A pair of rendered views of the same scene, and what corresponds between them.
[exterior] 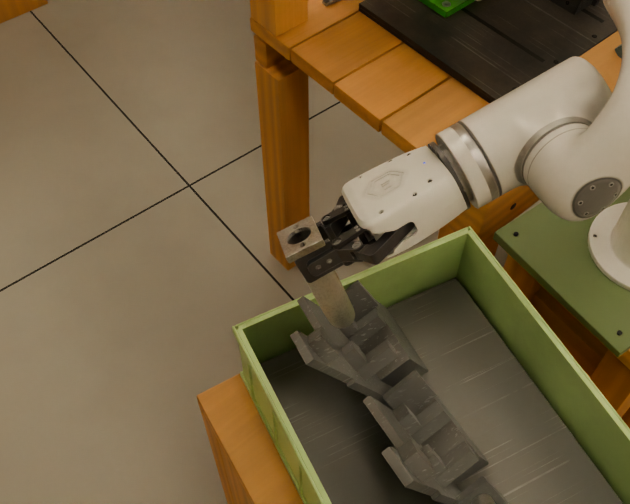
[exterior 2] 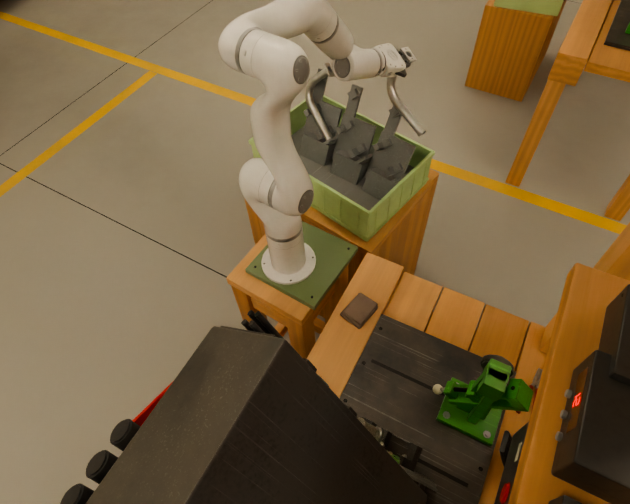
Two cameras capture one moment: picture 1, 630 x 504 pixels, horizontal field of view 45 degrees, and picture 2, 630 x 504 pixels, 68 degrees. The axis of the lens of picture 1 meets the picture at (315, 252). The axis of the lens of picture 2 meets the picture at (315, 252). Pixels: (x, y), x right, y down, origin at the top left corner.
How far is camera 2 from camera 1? 1.88 m
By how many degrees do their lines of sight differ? 71
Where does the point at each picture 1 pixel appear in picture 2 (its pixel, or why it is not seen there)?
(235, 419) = not seen: hidden behind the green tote
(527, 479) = (315, 172)
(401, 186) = (386, 49)
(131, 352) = not seen: hidden behind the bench
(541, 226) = (338, 256)
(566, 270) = (321, 240)
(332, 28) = (518, 349)
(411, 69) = (448, 331)
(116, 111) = not seen: outside the picture
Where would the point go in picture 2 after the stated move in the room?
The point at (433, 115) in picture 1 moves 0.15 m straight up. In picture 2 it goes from (418, 300) to (425, 275)
